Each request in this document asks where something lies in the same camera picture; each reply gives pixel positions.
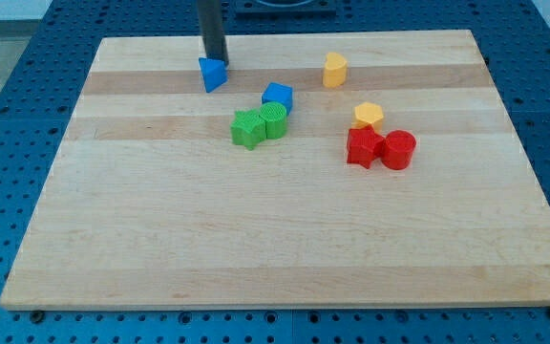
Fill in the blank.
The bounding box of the light wooden board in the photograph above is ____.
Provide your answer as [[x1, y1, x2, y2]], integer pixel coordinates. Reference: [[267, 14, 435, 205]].
[[0, 30, 550, 311]]

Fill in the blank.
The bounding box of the red star block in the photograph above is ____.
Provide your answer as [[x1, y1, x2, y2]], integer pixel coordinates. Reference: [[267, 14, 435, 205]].
[[347, 126, 385, 169]]

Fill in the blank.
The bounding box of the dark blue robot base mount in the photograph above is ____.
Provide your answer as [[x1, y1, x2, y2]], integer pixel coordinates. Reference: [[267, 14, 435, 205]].
[[230, 0, 337, 17]]

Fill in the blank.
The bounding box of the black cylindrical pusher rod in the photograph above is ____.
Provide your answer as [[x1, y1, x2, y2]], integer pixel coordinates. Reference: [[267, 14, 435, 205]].
[[196, 0, 229, 66]]

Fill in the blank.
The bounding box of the green cylinder block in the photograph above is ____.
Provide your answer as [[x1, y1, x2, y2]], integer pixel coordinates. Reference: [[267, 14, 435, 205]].
[[259, 101, 287, 140]]

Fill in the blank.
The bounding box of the red cylinder block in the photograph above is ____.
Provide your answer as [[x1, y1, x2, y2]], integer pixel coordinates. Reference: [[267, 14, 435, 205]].
[[381, 130, 416, 170]]

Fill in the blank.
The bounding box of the yellow hexagon block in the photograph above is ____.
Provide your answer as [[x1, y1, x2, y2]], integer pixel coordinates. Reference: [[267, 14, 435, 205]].
[[351, 102, 384, 134]]

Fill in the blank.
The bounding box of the yellow heart block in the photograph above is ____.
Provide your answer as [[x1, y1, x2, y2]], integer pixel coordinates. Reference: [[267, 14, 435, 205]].
[[323, 52, 348, 88]]

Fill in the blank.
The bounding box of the green star block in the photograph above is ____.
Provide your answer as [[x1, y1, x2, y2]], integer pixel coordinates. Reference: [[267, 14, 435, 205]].
[[230, 109, 266, 150]]

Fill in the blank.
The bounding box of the blue cube block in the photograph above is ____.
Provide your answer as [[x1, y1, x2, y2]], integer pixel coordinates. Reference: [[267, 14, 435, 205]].
[[262, 82, 293, 115]]

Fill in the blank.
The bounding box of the blue triangle block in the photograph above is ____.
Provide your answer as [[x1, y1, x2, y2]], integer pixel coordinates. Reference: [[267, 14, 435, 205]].
[[199, 57, 228, 93]]

